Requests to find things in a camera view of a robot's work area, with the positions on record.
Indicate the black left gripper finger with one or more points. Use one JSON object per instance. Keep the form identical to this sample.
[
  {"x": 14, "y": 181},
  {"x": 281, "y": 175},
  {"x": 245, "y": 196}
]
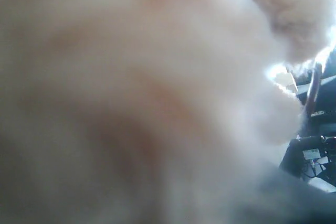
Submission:
[{"x": 266, "y": 194}]

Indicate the plush teddy bear striped sweater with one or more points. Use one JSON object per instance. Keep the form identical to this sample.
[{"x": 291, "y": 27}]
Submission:
[{"x": 113, "y": 111}]

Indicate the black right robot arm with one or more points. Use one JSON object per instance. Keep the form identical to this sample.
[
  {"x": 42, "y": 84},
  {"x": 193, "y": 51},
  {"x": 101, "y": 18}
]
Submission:
[{"x": 311, "y": 156}]

